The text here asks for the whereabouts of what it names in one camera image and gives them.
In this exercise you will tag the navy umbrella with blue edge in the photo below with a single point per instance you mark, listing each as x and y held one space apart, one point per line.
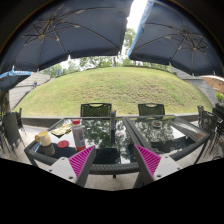
10 80

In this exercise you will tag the small round ashtray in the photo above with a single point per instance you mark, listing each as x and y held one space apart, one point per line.
156 124

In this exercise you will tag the dark green wicker chair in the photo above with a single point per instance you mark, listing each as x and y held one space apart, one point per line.
151 109
95 110

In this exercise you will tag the person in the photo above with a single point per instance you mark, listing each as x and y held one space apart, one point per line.
35 84

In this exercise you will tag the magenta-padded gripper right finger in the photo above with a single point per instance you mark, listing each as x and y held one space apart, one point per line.
163 166

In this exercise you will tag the grey umbrella pole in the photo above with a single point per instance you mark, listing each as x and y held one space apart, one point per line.
113 125

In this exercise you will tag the clear red-capped drink bottle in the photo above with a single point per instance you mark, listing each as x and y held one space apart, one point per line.
79 136

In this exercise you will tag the yellow snack packet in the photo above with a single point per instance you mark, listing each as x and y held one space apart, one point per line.
61 130

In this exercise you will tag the navy patio umbrella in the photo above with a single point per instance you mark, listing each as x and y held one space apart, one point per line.
176 40
66 33

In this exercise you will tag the flat round red coaster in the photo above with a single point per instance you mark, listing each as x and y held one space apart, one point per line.
63 144

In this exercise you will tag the group of dark wicker chairs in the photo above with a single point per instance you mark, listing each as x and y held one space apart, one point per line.
210 123

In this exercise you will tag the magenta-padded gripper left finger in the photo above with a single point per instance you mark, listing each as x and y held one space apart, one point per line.
63 168

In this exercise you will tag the beige patio umbrella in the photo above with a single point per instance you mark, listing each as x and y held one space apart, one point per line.
215 83

